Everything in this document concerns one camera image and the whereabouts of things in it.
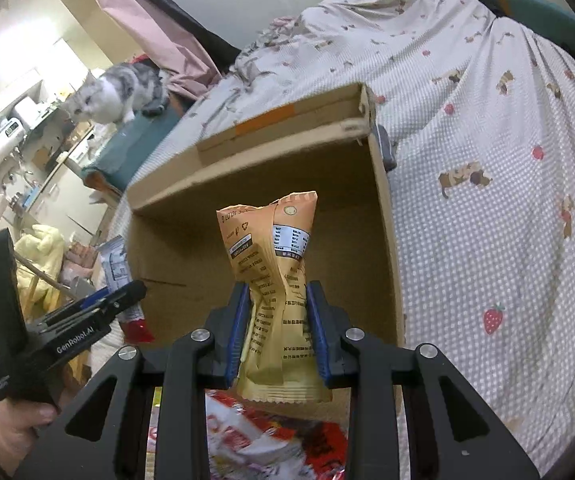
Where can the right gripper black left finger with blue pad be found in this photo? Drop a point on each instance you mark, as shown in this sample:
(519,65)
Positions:
(103,432)

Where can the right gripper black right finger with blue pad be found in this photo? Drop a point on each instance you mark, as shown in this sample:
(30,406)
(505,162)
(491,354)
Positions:
(452,433)

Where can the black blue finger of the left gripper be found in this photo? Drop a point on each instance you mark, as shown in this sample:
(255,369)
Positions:
(104,303)

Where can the orange snack packet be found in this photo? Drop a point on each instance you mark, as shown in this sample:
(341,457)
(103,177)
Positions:
(266,247)

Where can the blue white snack bar packet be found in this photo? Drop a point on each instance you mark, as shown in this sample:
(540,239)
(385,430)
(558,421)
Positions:
(114,262)

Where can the person's left hand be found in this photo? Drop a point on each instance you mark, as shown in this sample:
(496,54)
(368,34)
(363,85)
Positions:
(18,420)

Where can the yellow plush cloth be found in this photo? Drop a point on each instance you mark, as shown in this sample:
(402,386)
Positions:
(44,247)

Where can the red white snack bag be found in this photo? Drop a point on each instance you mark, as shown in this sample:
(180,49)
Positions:
(249,443)

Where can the teal bedside cabinet top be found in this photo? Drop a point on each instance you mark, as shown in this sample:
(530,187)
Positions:
(130,146)

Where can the white kitchen appliance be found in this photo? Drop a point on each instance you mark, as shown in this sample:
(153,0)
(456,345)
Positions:
(12,133)

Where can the grey white cat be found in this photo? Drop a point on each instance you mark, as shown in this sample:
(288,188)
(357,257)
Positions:
(119,94)

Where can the pink curtain cloth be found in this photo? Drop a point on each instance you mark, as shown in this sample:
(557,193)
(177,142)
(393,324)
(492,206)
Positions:
(189,69)

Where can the brown cardboard box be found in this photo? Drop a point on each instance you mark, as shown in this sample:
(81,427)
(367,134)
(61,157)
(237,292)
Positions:
(324,144)

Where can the grey striped cloth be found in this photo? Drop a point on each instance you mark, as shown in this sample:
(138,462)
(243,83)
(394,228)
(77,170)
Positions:
(387,148)

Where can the white patterned bed quilt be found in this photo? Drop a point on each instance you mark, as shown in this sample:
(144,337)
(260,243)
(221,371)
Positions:
(481,112)

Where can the teal green cushion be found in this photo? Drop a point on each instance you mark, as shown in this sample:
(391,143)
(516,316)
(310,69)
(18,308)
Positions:
(542,16)

